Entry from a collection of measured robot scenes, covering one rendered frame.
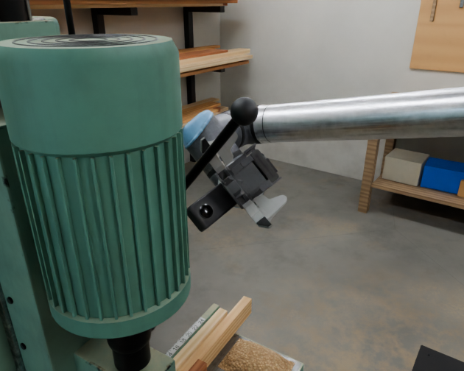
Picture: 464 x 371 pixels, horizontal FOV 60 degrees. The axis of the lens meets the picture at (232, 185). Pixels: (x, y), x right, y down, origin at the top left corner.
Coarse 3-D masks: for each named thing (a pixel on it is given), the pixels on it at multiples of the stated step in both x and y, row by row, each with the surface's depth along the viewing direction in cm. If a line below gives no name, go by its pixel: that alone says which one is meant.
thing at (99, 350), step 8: (88, 344) 61; (96, 344) 61; (104, 344) 61; (80, 352) 60; (88, 352) 60; (96, 352) 60; (104, 352) 60; (112, 352) 60; (152, 352) 60; (160, 352) 60; (80, 360) 59; (88, 360) 58; (96, 360) 58; (104, 360) 58; (112, 360) 58; (152, 360) 58; (160, 360) 58; (168, 360) 58; (80, 368) 60; (88, 368) 58; (96, 368) 57; (104, 368) 57; (112, 368) 57; (144, 368) 57; (152, 368) 57; (160, 368) 57; (168, 368) 57
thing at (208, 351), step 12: (240, 300) 89; (240, 312) 86; (228, 324) 83; (240, 324) 87; (216, 336) 80; (228, 336) 83; (204, 348) 77; (216, 348) 79; (192, 360) 74; (204, 360) 76
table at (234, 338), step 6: (234, 336) 85; (240, 336) 85; (228, 342) 83; (234, 342) 83; (222, 348) 82; (228, 348) 82; (222, 354) 81; (282, 354) 81; (216, 360) 79; (294, 360) 79; (210, 366) 78; (216, 366) 78; (294, 366) 78; (300, 366) 78
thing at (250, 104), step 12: (240, 108) 48; (252, 108) 49; (240, 120) 49; (252, 120) 49; (228, 132) 52; (216, 144) 53; (204, 156) 55; (192, 168) 57; (204, 168) 57; (192, 180) 58
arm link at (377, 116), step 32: (384, 96) 76; (416, 96) 72; (448, 96) 69; (256, 128) 90; (288, 128) 86; (320, 128) 82; (352, 128) 78; (384, 128) 75; (416, 128) 72; (448, 128) 69
